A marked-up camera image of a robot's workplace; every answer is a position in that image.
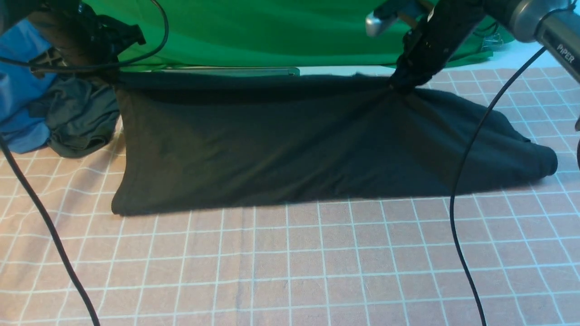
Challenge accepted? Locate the clear binder clip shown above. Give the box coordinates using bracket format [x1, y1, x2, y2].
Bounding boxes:
[481, 33, 504, 52]

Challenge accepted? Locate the dark gray long-sleeve top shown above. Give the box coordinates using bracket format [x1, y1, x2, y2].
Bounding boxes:
[111, 72, 559, 216]

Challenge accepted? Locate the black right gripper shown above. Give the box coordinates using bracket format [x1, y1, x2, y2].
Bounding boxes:
[389, 0, 485, 92]

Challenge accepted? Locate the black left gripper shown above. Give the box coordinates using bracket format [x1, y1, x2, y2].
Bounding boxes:
[28, 4, 146, 83]

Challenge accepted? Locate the pink checkered tablecloth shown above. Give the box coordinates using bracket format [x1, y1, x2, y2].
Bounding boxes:
[15, 67, 580, 326]

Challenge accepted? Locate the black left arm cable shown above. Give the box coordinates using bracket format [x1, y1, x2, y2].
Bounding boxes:
[0, 0, 169, 326]

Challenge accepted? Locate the green backdrop cloth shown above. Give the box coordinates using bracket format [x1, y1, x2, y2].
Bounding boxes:
[82, 0, 517, 72]

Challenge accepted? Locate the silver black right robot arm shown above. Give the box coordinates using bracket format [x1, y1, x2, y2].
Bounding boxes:
[365, 0, 580, 91]

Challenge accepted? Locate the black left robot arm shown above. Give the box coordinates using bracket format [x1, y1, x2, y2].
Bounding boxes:
[0, 0, 146, 80]

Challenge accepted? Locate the green flat bar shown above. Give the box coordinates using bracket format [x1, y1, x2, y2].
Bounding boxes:
[155, 66, 300, 77]

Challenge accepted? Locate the crumpled dark gray garment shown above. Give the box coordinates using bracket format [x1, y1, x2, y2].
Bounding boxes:
[28, 77, 120, 158]

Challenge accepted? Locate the blue garment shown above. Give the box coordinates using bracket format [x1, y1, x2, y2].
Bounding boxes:
[0, 20, 56, 154]

